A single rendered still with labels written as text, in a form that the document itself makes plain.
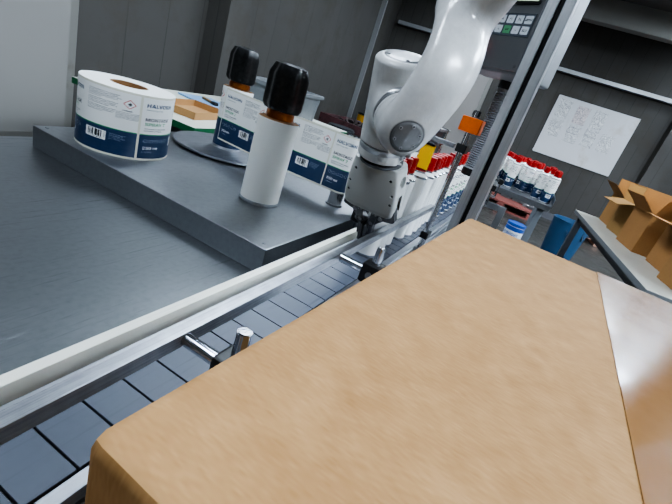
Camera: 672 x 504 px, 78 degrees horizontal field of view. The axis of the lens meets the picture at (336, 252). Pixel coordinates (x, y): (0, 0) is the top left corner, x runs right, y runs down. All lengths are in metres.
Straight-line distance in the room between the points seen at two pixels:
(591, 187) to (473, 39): 8.41
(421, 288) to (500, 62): 0.78
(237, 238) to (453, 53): 0.46
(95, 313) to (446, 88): 0.53
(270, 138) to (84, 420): 0.65
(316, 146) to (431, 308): 0.97
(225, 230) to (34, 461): 0.50
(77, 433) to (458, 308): 0.32
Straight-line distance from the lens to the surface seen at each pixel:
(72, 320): 0.60
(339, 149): 1.08
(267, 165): 0.91
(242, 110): 1.25
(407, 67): 0.63
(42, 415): 0.32
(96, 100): 1.06
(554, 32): 0.90
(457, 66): 0.59
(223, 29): 4.40
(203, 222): 0.82
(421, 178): 0.99
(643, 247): 3.18
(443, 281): 0.19
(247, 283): 0.57
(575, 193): 8.95
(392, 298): 0.15
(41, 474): 0.39
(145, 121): 1.05
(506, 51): 0.92
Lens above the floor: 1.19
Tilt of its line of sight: 22 degrees down
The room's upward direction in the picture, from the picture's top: 19 degrees clockwise
